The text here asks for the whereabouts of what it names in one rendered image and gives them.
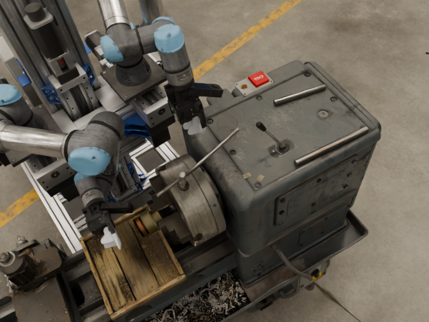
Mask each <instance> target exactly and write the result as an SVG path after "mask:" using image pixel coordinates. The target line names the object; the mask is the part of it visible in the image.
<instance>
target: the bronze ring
mask: <svg viewBox="0 0 429 322"><path fill-rule="evenodd" d="M161 219H163V218H162V216H161V215H160V213H159V211H158V210H156V211H154V212H152V211H149V210H148V209H147V208H146V210H145V211H143V212H142V213H140V214H139V217H136V218H135V219H133V222H134V224H135V226H136V227H137V229H138V230H139V233H140V234H141V235H142V237H143V238H144V237H146V236H148V234H149V233H150V234H153V233H155V232H156V231H160V228H159V225H158V223H157V222H158V221H160V220H161Z"/></svg>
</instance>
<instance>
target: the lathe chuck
mask: <svg viewBox="0 0 429 322"><path fill-rule="evenodd" d="M162 167H166V170H164V171H160V176H161V177H162V180H163V182H164V184H165V186H166V187H167V186H168V185H170V184H171V183H172V182H173V181H175V180H176V179H178V178H179V173H180V172H182V171H183V172H187V171H188V170H189V168H188V167H187V166H186V164H185V163H184V162H183V161H182V160H181V159H180V158H175V159H173V160H171V161H170V162H167V163H166V164H163V165H161V166H159V167H157V168H156V169H155V172H156V175H157V174H159V173H158V170H159V169H160V168H162ZM186 182H187V183H188V188H187V189H186V190H181V189H179V187H178V184H179V183H177V184H176V185H174V186H173V187H172V188H170V189H169V190H168V193H169V195H170V198H171V199H172V203H170V204H169V205H171V204H174V205H175V206H176V208H177V210H178V213H179V214H180V216H181V218H182V220H183V221H184V223H185V225H186V226H187V228H188V230H189V232H190V233H191V235H192V236H193V237H195V236H196V234H199V233H200V234H201V236H202V238H201V239H200V240H199V241H198V240H197V241H194V240H193V239H191V240H190V242H191V243H192V245H193V246H195V247H196V246H198V245H200V244H201V243H203V242H205V241H207V240H208V239H210V238H212V237H214V236H216V235H217V234H218V228H217V225H216V222H215V218H214V217H213V214H212V211H211V209H210V207H209V205H208V203H207V201H206V198H205V196H204V194H203V193H202V191H201V189H200V187H199V185H198V183H197V181H196V180H195V178H194V177H193V174H192V173H191V174H189V175H188V176H187V177H186Z"/></svg>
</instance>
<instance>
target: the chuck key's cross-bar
mask: <svg viewBox="0 0 429 322"><path fill-rule="evenodd" d="M238 131H239V128H236V129H235V130H234V131H233V132H231V133H230V134H229V135H228V136H227V137H226V138H224V140H223V141H222V142H221V143H219V144H218V145H217V146H216V147H215V148H213V149H212V150H211V151H210V152H209V153H208V154H207V155H206V156H205V157H204V158H203V159H201V160H200V161H199V162H198V163H197V164H195V165H194V166H193V167H192V168H191V169H190V170H188V171H187V172H185V174H186V177H187V176H188V175H189V174H191V173H192V172H193V171H194V170H196V169H197V168H198V167H199V166H200V165H201V164H202V163H204V162H205V161H206V160H207V159H208V158H209V157H210V156H211V155H212V154H213V153H215V152H216V151H217V150H218V149H219V148H220V147H222V146H223V145H224V144H225V143H226V142H227V141H228V140H229V139H230V138H231V137H232V136H234V135H235V134H236V133H237V132H238ZM180 181H181V180H180V179H179V178H178V179H176V180H175V181H173V182H172V183H171V184H170V185H168V186H167V187H165V188H164V189H163V190H161V191H160V192H158V193H157V194H156V196H157V197H160V196H161V195H162V194H164V193H165V192H166V191H168V190H169V189H170V188H172V187H173V186H174V185H176V184H177V183H179V182H180Z"/></svg>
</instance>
